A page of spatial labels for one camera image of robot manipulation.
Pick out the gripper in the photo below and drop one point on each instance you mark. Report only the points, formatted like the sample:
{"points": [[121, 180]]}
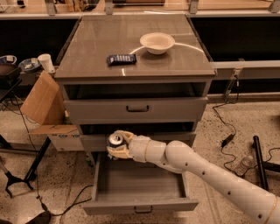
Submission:
{"points": [[137, 148]]}

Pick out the blue pepsi can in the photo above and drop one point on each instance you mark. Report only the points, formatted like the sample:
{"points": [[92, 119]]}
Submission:
{"points": [[115, 141]]}

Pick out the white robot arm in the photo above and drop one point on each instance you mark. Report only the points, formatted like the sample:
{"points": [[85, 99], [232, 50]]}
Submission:
{"points": [[262, 206]]}

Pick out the grey middle drawer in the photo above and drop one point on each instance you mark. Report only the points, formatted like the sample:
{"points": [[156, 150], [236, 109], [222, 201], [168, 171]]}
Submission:
{"points": [[100, 142]]}

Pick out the grey drawer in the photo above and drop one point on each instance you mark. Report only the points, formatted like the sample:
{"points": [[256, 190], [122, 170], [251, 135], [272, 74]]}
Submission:
{"points": [[100, 142], [153, 110], [128, 187]]}

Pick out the grey bottom drawer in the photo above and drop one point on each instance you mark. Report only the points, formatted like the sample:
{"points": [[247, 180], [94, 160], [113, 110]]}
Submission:
{"points": [[128, 187]]}

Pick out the grey top drawer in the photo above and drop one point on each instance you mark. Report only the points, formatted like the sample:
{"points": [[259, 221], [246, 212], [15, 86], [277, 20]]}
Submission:
{"points": [[153, 110]]}

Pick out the grey drawer cabinet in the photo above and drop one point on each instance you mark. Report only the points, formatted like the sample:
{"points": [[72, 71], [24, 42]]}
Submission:
{"points": [[147, 74]]}

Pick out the dark blue snack packet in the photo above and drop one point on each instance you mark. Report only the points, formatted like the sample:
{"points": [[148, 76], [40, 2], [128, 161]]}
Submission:
{"points": [[121, 59]]}

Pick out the brown cardboard box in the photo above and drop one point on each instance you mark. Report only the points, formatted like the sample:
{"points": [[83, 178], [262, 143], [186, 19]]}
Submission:
{"points": [[45, 106]]}

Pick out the white paper bowl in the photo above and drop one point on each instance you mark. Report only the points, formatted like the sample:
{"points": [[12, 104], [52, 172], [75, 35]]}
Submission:
{"points": [[157, 42]]}

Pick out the white paper cup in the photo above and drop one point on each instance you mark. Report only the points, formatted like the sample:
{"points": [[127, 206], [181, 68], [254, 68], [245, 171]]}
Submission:
{"points": [[46, 62]]}

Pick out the clear plastic water bottle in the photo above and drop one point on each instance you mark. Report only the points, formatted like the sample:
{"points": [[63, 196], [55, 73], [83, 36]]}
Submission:
{"points": [[244, 165]]}

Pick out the black floor stand right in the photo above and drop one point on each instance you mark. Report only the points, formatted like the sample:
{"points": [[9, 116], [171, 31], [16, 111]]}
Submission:
{"points": [[262, 165]]}

